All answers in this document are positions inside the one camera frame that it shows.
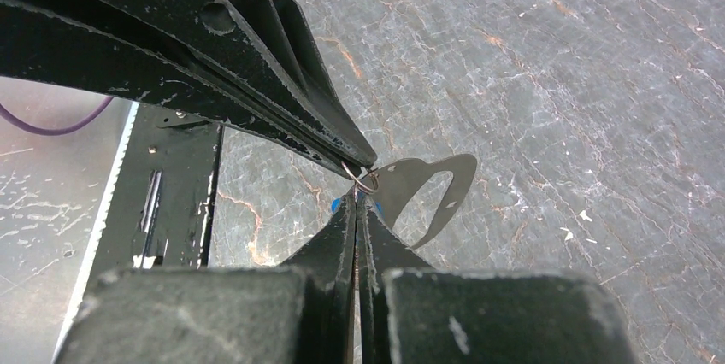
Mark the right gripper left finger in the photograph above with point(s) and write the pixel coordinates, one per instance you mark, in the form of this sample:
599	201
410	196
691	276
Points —
297	312

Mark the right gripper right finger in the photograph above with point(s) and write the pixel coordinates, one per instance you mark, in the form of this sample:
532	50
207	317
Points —
414	313

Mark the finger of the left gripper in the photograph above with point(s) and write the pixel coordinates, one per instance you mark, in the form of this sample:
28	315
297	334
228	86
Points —
170	89
266	61

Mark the blue key tag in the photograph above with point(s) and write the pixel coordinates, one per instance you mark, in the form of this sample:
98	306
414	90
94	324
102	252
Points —
363	185

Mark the white toothed cable rail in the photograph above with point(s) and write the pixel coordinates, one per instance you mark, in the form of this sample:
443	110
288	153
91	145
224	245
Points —
96	232

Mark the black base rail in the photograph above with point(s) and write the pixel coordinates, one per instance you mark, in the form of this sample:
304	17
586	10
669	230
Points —
161	213

